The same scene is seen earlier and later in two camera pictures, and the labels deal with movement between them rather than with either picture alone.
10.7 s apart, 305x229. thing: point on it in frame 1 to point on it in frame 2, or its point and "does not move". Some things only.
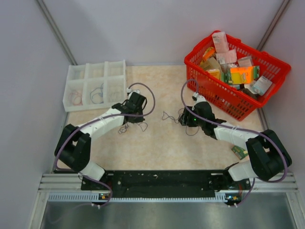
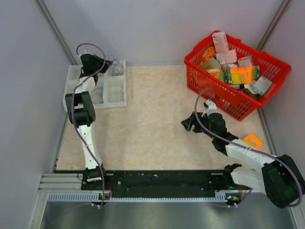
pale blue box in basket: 262,85 does not move
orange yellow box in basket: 242,75 does not move
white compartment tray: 94,86 does not move
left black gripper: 139,119 to 107,64
